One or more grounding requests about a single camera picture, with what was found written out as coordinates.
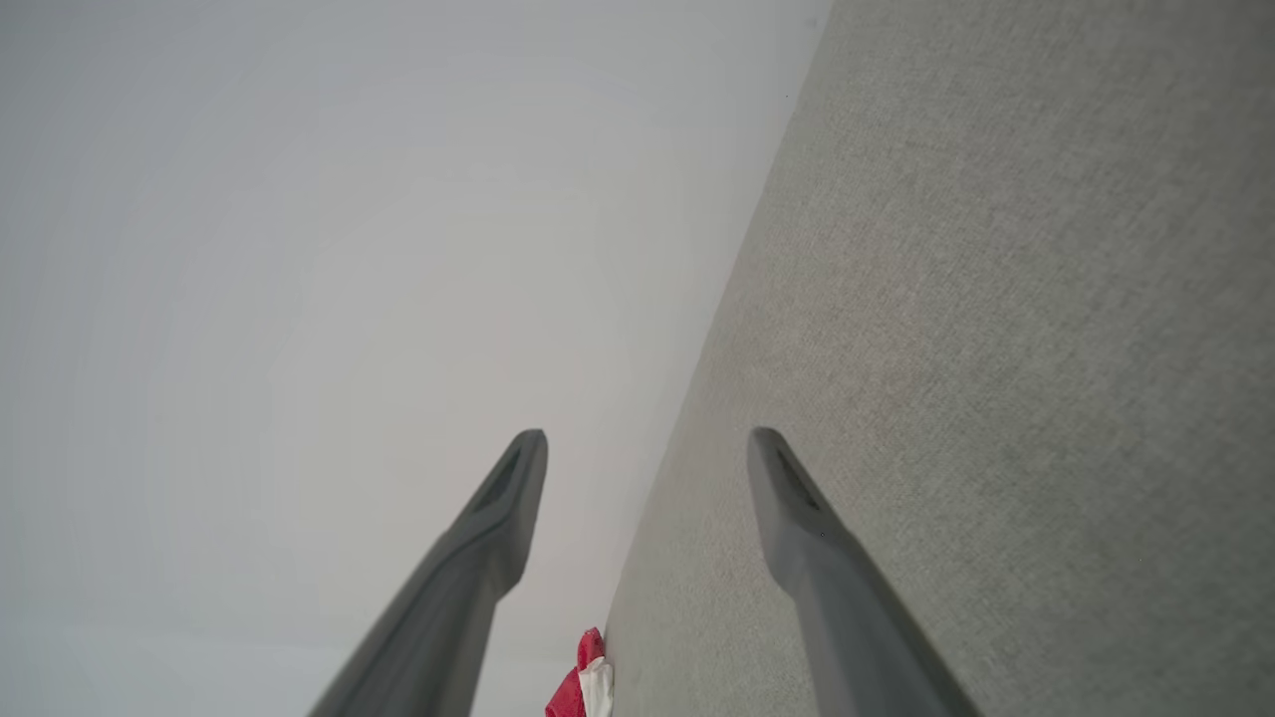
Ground grey fabric sofa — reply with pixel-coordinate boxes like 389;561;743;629
603;0;1275;717

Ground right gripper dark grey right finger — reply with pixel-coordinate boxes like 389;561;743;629
748;427;983;717

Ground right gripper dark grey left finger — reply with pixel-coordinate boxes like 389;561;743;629
307;429;549;717

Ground red and white shirt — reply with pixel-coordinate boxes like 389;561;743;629
545;627;615;717

